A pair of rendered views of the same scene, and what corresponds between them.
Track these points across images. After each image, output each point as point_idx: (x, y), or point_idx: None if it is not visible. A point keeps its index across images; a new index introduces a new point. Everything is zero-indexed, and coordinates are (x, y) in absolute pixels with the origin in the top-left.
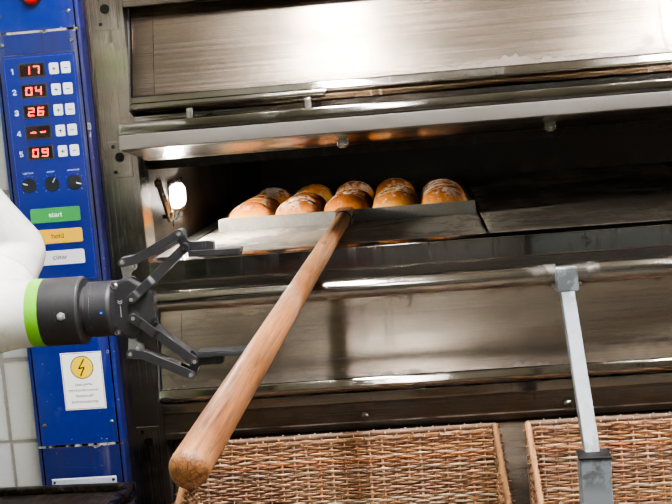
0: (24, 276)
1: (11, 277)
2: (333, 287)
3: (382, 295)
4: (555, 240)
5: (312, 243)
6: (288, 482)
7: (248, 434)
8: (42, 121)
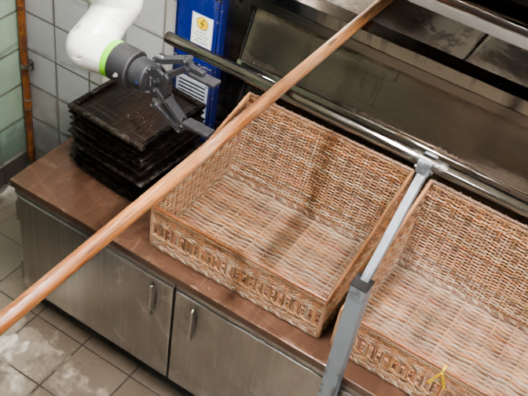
0: (115, 31)
1: (104, 33)
2: (294, 100)
3: (320, 117)
4: (495, 93)
5: (361, 6)
6: (290, 139)
7: (283, 100)
8: None
